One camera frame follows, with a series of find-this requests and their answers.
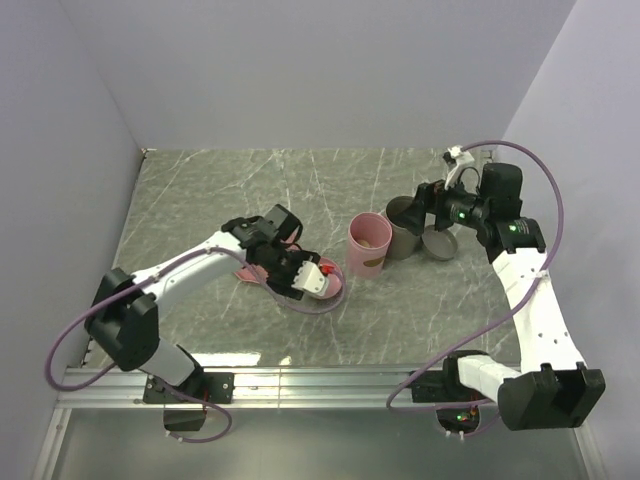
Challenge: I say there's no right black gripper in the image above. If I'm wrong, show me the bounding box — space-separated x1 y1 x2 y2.
392 171 489 236

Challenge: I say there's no pink round lid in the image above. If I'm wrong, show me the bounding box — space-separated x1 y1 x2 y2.
312 257 343 300

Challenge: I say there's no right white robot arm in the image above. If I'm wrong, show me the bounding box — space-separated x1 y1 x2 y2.
396 163 606 431

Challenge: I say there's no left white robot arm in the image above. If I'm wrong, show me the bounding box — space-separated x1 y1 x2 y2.
85 205 329 402

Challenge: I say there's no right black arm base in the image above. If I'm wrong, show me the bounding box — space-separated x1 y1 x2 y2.
409 350 485 437

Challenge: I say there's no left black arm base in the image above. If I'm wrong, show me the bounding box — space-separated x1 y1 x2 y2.
142 370 235 443

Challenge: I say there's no grey cylindrical lunch container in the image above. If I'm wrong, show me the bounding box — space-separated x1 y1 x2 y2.
384 196 422 260

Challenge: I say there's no pink cylindrical lunch container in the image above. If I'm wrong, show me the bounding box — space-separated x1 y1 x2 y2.
346 212 392 279

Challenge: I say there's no pink scalloped dotted plate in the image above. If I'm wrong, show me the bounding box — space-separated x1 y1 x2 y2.
234 242 301 284

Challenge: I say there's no grey round lid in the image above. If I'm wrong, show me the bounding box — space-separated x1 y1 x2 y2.
421 225 458 261

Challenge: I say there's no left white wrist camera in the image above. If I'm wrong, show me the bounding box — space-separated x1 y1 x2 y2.
292 261 328 297

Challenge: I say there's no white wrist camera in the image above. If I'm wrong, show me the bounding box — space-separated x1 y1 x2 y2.
442 146 475 190
292 261 328 297

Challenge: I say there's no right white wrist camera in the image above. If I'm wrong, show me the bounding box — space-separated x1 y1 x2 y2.
442 146 475 190

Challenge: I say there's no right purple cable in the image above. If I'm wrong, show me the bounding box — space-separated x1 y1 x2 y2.
385 139 567 441

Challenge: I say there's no purple cable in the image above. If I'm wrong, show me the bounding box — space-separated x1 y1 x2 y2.
45 247 347 444
385 139 567 441

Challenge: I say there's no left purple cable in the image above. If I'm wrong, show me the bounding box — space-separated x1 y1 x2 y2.
45 247 347 444

